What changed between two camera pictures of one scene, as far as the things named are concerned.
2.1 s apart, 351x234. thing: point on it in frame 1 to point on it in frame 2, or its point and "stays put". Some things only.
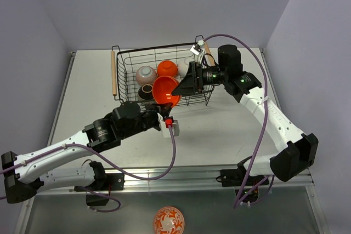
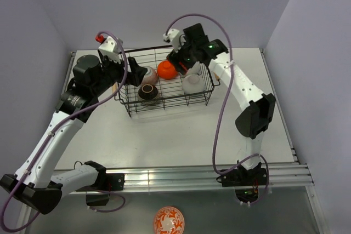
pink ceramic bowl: x=146 y=75 stays put
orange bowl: x=166 y=68 stays put
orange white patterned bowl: x=169 y=220 stays put
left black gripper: x=164 y=108 to x=137 y=72
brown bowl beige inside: x=145 y=92 stays put
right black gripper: x=188 y=85 to x=174 y=57
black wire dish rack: x=149 y=75 stays put
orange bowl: x=162 y=87 to x=184 y=67
